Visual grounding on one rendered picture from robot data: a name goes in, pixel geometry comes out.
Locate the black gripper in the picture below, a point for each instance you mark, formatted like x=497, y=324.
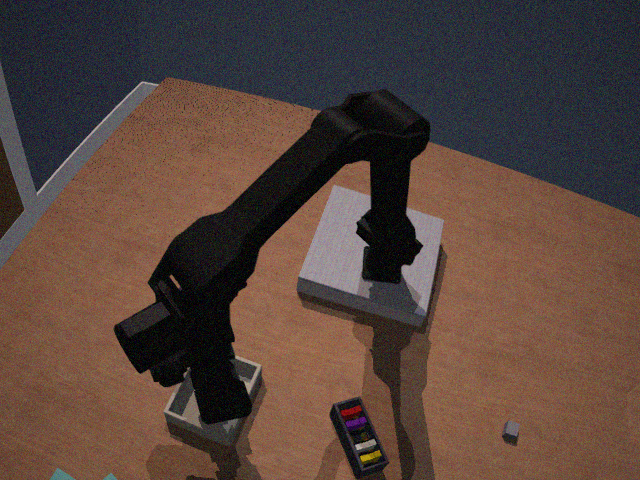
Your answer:
x=220, y=394

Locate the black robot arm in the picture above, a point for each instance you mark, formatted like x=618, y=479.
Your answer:
x=212, y=259

